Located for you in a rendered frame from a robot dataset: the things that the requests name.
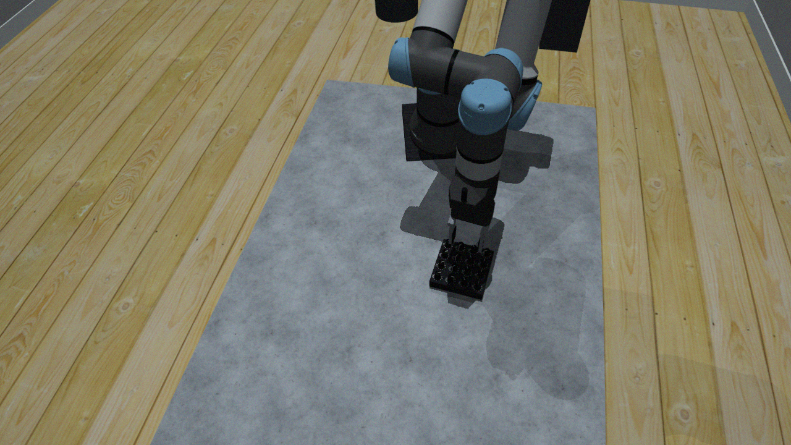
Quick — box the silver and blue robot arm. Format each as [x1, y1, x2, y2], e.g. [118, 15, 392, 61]
[388, 0, 552, 164]

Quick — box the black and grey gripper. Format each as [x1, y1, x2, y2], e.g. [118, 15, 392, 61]
[447, 150, 502, 253]

